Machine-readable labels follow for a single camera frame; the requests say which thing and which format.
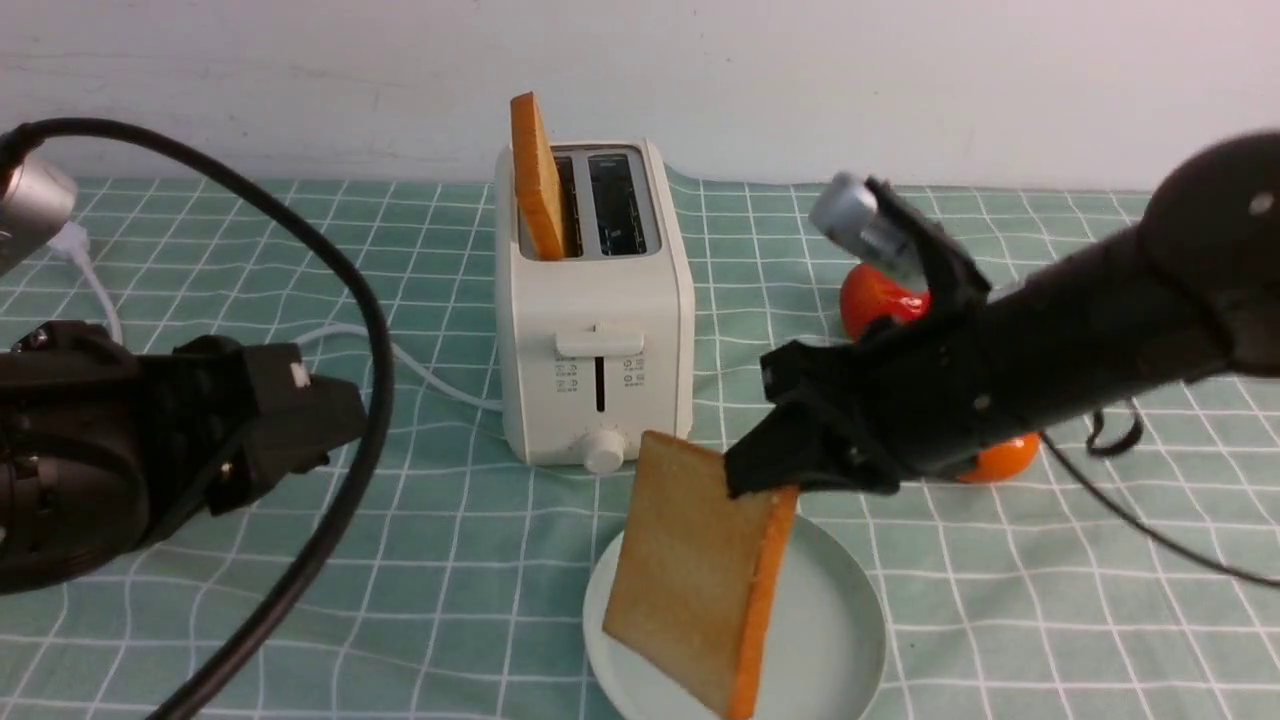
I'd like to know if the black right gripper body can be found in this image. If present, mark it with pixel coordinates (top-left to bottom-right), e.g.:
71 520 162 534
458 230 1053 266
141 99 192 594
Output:
760 299 1011 495

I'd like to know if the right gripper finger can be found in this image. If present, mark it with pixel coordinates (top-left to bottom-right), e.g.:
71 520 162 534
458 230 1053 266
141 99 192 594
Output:
724 404 851 498

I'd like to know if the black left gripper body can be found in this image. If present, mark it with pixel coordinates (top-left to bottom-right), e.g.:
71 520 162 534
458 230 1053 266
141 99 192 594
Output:
140 334 367 518

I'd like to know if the toasted bread slice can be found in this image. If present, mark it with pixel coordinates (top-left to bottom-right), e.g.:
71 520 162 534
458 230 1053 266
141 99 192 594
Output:
603 430 799 719
509 92 570 261

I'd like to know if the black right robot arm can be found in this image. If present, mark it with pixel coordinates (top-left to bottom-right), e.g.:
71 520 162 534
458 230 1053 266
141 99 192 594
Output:
724 131 1279 497

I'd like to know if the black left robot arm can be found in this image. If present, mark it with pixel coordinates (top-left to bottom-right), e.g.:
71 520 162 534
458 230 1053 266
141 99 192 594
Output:
1 322 367 594

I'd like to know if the orange persimmon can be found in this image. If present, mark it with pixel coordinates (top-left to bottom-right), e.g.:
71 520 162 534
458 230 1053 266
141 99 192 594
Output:
957 433 1041 484

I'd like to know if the red apple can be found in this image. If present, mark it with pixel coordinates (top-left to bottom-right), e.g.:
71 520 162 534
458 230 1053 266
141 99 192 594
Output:
840 263 931 341

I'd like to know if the pale green plate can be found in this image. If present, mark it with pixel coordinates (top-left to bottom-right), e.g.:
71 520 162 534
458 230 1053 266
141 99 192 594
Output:
582 516 888 719

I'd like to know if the white toaster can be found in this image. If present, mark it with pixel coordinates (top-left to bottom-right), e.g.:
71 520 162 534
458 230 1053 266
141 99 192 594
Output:
494 140 696 475

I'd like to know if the green checkered tablecloth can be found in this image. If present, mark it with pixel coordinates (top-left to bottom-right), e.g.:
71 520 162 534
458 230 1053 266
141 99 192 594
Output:
1 174 1279 719

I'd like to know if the thin black cable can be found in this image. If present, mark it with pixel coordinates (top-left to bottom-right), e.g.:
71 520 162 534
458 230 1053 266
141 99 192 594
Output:
1041 398 1280 589

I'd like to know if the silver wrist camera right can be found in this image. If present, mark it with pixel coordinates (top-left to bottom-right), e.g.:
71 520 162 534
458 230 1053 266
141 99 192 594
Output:
808 172 993 311

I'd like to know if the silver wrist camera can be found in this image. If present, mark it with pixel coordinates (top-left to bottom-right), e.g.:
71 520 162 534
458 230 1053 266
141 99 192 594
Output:
808 172 993 311
1 154 78 275

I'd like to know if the white power cable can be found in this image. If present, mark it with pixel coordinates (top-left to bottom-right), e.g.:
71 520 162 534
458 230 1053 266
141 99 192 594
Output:
47 222 504 413

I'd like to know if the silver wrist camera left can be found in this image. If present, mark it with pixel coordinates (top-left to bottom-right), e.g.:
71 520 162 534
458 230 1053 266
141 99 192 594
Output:
1 154 78 275

